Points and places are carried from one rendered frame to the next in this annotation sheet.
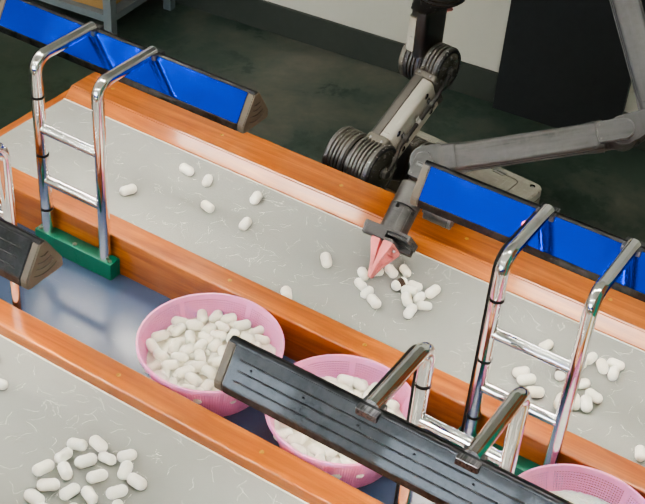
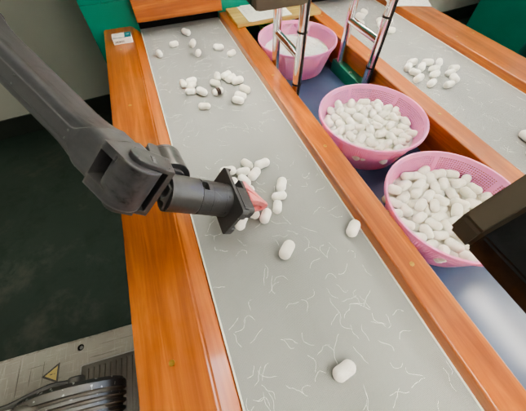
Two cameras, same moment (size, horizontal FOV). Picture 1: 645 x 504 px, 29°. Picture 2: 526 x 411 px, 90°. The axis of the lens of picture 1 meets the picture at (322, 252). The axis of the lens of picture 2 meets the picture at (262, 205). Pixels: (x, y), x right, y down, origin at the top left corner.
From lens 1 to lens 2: 2.40 m
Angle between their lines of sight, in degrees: 81
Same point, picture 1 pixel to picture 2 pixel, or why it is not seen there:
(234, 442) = (457, 124)
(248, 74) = not seen: outside the picture
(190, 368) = (471, 198)
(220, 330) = (429, 228)
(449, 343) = (257, 136)
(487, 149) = (73, 102)
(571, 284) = (134, 123)
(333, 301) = (311, 206)
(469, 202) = not seen: outside the picture
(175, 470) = (494, 138)
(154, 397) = (515, 174)
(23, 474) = not seen: outside the picture
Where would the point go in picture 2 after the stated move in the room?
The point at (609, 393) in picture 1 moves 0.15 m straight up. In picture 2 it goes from (205, 78) to (194, 22)
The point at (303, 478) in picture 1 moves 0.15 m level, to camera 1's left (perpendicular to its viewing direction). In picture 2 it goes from (418, 94) to (478, 117)
